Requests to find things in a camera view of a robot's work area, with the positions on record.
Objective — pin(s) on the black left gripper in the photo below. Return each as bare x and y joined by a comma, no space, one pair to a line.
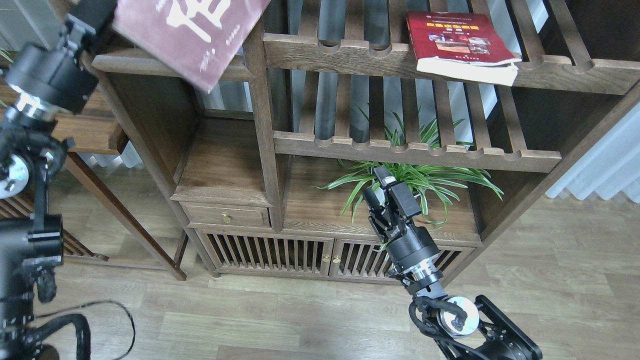
54,76

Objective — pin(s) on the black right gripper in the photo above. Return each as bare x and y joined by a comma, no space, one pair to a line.
413,253

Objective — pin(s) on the dark maroon book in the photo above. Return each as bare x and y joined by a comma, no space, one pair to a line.
196,38

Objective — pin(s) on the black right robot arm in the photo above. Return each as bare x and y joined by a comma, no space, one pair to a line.
463,329

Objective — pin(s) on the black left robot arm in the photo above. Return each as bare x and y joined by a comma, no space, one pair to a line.
31,247

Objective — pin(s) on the spider plant in white pot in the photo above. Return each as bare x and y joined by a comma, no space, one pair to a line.
420,178

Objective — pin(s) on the dark wooden bookshelf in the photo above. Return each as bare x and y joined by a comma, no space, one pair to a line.
245,185

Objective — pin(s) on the wooden side table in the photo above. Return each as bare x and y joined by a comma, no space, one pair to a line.
95,201

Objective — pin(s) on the red book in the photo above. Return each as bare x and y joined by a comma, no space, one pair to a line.
463,46

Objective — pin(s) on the slatted wooden rack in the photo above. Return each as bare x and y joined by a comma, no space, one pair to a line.
23,205

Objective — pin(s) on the white curtain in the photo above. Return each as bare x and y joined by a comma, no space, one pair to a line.
610,169

